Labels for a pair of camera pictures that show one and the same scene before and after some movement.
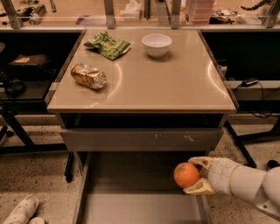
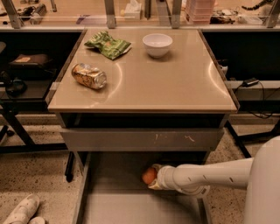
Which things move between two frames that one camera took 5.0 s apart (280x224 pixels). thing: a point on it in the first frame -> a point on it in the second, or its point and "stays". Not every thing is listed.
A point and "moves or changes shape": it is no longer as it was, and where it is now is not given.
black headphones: [16, 88] stays
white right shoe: [37, 220] stays
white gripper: [220, 176] -> [165, 177]
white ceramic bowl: [157, 45] stays
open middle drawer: [136, 187] stays
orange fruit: [185, 174] moves or changes shape
